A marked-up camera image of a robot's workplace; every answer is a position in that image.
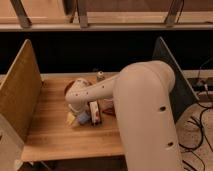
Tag small glass bottle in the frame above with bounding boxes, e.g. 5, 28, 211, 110
96, 71, 105, 82

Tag right dark side panel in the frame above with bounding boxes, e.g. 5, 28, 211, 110
152, 37, 199, 122

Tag white blue sponge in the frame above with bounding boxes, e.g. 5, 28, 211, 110
77, 112, 91, 125

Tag left wooden side panel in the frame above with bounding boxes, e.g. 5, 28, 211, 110
0, 39, 42, 141

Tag wooden back shelf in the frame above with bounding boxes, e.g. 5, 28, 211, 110
0, 0, 213, 32

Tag orange ceramic bowl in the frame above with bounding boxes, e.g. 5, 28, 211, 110
64, 81, 75, 95

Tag black floor cables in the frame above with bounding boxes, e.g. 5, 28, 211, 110
179, 56, 213, 171

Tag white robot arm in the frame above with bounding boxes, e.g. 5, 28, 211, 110
65, 61, 183, 171

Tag white red snack box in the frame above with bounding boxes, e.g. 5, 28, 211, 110
89, 101, 101, 125

